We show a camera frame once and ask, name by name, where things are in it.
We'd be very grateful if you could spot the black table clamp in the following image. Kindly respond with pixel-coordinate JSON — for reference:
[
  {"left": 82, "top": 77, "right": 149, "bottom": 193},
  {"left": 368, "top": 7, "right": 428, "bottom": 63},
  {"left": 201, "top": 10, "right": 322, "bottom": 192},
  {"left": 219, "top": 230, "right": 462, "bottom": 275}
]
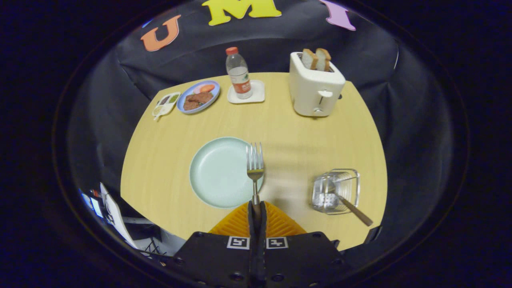
[{"left": 363, "top": 226, "right": 382, "bottom": 244}]

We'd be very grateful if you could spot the clear plastic drain basket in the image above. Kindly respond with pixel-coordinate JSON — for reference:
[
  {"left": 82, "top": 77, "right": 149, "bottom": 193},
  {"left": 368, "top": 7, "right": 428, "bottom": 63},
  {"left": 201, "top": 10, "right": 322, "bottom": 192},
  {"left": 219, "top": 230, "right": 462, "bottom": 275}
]
[{"left": 311, "top": 168, "right": 360, "bottom": 215}]

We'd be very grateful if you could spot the bread slice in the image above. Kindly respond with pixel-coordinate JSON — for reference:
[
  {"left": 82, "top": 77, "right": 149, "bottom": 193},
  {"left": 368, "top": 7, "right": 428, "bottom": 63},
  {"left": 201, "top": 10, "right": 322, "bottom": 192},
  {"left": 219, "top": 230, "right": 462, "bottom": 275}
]
[
  {"left": 316, "top": 48, "right": 332, "bottom": 72},
  {"left": 302, "top": 48, "right": 318, "bottom": 70}
]

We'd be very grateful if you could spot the white board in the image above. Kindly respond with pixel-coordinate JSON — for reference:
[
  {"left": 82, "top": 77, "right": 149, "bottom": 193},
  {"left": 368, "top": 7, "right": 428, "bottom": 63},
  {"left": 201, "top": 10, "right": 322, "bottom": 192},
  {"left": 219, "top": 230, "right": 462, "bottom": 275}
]
[{"left": 99, "top": 182, "right": 138, "bottom": 249}]

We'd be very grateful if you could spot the blue plate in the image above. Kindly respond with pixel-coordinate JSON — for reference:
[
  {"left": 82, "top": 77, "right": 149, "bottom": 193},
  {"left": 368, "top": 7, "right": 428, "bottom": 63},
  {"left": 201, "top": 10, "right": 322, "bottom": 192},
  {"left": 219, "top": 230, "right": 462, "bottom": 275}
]
[{"left": 176, "top": 80, "right": 221, "bottom": 114}]

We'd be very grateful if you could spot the light green plate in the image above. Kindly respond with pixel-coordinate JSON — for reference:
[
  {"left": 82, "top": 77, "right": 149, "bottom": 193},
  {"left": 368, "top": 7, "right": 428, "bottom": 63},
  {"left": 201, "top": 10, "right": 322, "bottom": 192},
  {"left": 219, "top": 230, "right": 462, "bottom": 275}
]
[{"left": 189, "top": 137, "right": 264, "bottom": 209}]

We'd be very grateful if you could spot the brown meat slice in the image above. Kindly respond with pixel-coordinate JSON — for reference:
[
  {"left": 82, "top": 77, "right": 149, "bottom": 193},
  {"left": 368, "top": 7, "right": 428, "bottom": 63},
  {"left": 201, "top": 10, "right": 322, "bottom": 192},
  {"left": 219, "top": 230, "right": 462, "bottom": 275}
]
[{"left": 183, "top": 92, "right": 214, "bottom": 111}]

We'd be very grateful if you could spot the metal fork with brown handle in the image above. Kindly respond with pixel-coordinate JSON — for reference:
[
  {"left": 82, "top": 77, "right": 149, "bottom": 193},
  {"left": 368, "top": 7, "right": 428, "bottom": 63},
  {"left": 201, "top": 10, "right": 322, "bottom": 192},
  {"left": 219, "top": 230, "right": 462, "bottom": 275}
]
[{"left": 246, "top": 142, "right": 265, "bottom": 218}]

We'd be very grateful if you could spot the metal spoon with brown handle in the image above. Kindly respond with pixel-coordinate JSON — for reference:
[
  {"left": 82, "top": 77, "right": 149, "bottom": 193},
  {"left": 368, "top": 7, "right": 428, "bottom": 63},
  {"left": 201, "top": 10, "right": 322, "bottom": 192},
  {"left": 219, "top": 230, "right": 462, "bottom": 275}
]
[{"left": 320, "top": 187, "right": 374, "bottom": 227}]

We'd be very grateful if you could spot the white divided sauce dish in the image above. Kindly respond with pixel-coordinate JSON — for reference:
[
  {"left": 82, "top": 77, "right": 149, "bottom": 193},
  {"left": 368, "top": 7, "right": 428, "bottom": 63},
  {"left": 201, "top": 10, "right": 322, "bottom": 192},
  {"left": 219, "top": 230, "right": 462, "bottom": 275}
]
[{"left": 152, "top": 92, "right": 181, "bottom": 121}]

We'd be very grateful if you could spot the clear bottle with red cap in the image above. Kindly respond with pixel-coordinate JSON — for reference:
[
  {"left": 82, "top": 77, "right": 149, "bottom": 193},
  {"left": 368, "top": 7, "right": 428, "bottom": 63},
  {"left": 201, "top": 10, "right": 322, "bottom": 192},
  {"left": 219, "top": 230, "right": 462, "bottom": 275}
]
[{"left": 225, "top": 47, "right": 253, "bottom": 100}]

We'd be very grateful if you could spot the white square coaster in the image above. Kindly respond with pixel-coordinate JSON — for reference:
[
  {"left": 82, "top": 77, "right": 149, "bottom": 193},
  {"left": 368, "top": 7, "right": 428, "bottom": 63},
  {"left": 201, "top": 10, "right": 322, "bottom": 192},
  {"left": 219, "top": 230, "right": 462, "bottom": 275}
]
[{"left": 227, "top": 80, "right": 266, "bottom": 104}]

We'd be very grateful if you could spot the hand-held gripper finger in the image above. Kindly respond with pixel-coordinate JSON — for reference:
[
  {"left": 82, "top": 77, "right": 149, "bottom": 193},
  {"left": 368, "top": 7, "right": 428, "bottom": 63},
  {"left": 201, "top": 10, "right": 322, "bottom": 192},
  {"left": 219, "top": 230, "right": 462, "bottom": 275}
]
[
  {"left": 172, "top": 201, "right": 258, "bottom": 288},
  {"left": 258, "top": 201, "right": 352, "bottom": 288}
]

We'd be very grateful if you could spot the white toaster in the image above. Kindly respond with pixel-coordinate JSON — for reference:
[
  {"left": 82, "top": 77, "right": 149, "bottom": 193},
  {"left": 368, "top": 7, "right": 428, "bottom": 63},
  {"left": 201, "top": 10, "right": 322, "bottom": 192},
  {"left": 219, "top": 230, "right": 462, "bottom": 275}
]
[{"left": 289, "top": 52, "right": 346, "bottom": 118}]

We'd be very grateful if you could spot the black backdrop cloth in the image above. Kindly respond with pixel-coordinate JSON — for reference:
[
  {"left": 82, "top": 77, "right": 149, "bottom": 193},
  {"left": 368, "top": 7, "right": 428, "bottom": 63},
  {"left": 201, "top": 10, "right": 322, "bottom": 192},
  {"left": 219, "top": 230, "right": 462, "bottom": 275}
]
[{"left": 66, "top": 0, "right": 454, "bottom": 256}]

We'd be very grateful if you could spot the blue lit screen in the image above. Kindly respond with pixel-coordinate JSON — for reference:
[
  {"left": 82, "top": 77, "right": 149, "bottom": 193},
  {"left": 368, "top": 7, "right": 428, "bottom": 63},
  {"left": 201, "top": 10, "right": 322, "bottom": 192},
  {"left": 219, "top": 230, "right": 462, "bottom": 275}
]
[{"left": 79, "top": 189, "right": 104, "bottom": 218}]

